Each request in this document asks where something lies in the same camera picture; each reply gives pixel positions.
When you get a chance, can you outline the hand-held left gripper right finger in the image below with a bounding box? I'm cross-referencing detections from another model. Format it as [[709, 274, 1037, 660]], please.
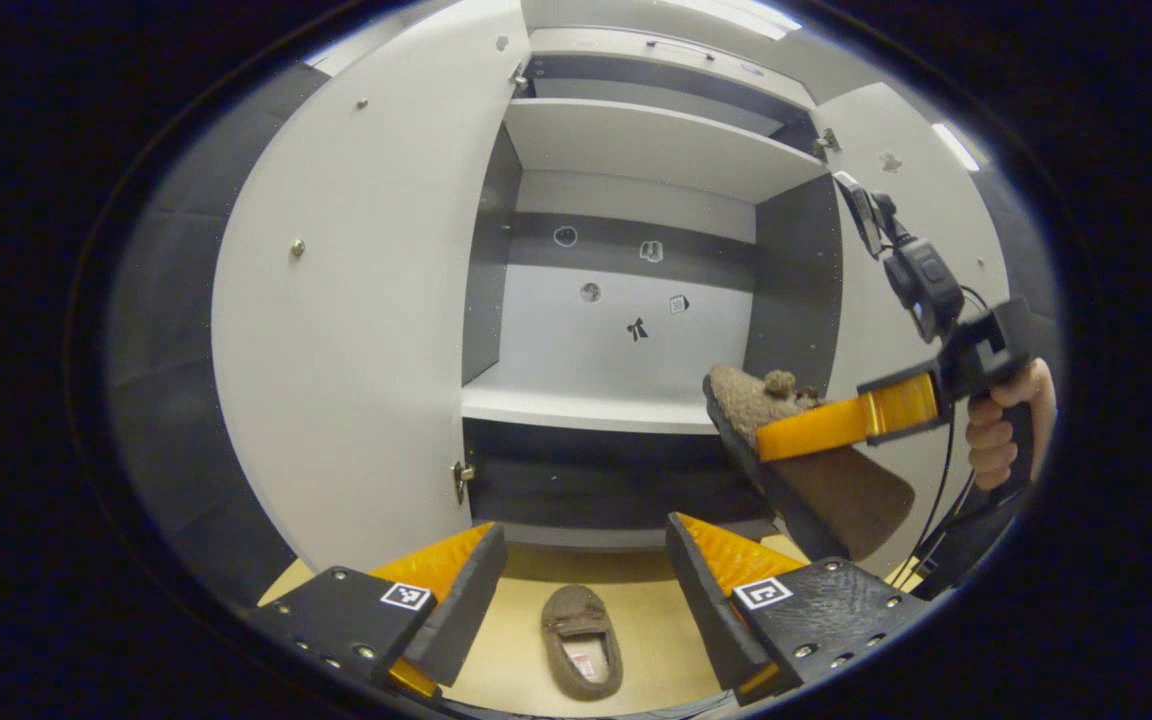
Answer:
[[664, 513, 932, 707]]

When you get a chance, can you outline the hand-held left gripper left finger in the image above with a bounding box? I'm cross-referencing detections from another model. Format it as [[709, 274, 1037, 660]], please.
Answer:
[[248, 522, 509, 699]]

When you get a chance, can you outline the brown fuzzy shoe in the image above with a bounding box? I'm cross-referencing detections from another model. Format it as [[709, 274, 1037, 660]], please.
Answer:
[[703, 365, 917, 563], [541, 585, 625, 701]]

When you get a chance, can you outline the long ceiling light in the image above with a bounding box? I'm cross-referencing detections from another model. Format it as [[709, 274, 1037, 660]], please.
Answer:
[[656, 0, 802, 41]]

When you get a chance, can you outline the black backdrop cloth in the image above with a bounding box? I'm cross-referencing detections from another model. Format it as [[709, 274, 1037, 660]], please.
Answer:
[[106, 60, 1067, 611]]

